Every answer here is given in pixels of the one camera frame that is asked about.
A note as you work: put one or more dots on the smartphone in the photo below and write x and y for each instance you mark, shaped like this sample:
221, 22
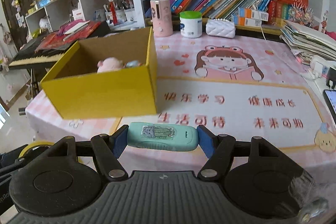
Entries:
331, 102

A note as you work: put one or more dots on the white jar green lid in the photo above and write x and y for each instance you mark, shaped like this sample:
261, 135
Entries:
190, 27

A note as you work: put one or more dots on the pink cylinder humidifier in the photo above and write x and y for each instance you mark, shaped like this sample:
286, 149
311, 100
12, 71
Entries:
161, 19

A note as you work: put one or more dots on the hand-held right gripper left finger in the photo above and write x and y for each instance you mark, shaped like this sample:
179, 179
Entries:
119, 142

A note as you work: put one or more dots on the white pen cup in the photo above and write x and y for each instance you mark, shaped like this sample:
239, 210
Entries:
115, 16
130, 15

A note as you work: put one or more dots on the pink pig plush toy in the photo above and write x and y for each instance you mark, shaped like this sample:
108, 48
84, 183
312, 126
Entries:
110, 64

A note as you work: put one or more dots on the blue tissue pack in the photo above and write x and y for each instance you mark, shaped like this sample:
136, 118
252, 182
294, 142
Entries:
43, 2

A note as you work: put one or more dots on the white plastic bag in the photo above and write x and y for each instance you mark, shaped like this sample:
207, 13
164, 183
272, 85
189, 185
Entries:
45, 24

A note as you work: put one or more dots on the red tassel ornament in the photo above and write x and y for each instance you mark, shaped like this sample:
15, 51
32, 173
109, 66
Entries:
113, 12

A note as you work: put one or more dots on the black electric keyboard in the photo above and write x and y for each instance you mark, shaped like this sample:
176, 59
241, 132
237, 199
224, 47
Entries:
29, 57

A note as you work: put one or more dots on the black keyboard stand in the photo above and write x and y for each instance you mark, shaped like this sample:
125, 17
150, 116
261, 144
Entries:
33, 82

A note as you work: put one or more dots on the stack of papers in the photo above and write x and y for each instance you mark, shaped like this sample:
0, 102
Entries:
307, 40

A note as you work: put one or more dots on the white power strip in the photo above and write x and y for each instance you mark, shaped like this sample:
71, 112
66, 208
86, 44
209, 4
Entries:
320, 66

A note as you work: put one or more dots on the white quilted pouch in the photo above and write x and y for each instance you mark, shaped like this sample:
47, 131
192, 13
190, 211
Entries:
220, 29

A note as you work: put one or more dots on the black charger plug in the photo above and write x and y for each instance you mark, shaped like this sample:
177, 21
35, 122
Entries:
331, 78

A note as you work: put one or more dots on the colourful spiky ornament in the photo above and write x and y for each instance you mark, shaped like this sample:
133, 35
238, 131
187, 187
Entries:
300, 14

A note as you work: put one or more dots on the white paper booklet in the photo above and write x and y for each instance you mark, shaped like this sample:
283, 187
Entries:
77, 26

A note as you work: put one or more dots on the bunch of pens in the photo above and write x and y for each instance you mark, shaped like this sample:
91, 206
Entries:
123, 5

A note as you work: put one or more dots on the orange white carton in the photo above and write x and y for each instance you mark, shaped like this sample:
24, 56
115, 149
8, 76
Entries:
246, 22
253, 14

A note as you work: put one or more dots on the gold tape roll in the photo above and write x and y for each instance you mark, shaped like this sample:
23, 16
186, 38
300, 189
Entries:
31, 146

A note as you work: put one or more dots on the yellow cardboard box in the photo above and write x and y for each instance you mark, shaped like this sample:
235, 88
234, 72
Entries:
105, 92

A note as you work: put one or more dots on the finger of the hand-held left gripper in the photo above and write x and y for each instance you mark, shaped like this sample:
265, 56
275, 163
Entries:
10, 169

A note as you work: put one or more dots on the blue-green plastic device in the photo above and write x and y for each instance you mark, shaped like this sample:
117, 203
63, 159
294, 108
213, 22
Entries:
162, 145

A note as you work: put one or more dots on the grey blue toy car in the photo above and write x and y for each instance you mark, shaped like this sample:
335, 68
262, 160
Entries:
132, 64

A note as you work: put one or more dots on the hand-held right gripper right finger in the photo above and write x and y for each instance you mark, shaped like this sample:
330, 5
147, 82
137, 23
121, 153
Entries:
206, 141

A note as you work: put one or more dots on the white red paper box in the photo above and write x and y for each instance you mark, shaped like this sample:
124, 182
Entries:
78, 14

